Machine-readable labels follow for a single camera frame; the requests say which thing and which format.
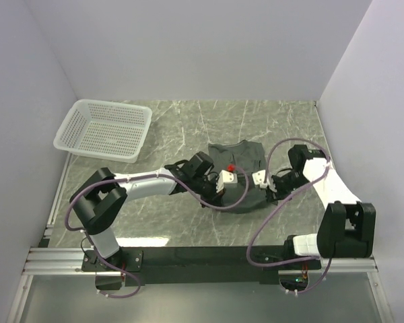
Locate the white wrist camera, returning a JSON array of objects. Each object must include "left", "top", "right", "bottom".
[
  {"left": 252, "top": 170, "right": 275, "bottom": 190},
  {"left": 216, "top": 164, "right": 238, "bottom": 193}
]

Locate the black base beam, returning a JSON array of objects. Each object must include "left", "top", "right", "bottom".
[{"left": 81, "top": 246, "right": 321, "bottom": 285}]

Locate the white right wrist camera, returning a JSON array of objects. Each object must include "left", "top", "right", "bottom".
[{"left": 252, "top": 170, "right": 275, "bottom": 190}]

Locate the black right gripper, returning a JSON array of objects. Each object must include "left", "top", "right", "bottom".
[{"left": 266, "top": 170, "right": 310, "bottom": 202}]

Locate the white plastic basket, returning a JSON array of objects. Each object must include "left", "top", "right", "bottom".
[{"left": 53, "top": 99, "right": 152, "bottom": 164}]

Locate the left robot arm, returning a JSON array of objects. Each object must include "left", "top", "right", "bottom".
[{"left": 69, "top": 152, "right": 234, "bottom": 271}]

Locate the aluminium rail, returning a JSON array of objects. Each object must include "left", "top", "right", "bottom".
[{"left": 22, "top": 248, "right": 378, "bottom": 276}]

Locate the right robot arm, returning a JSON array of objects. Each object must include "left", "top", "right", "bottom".
[{"left": 270, "top": 145, "right": 376, "bottom": 268}]

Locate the dark grey t shirt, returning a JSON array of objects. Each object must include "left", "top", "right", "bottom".
[{"left": 208, "top": 140, "right": 277, "bottom": 214}]

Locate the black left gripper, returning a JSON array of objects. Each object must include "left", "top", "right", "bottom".
[{"left": 191, "top": 174, "right": 226, "bottom": 209}]

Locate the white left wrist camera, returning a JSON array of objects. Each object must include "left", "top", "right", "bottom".
[{"left": 216, "top": 164, "right": 238, "bottom": 193}]

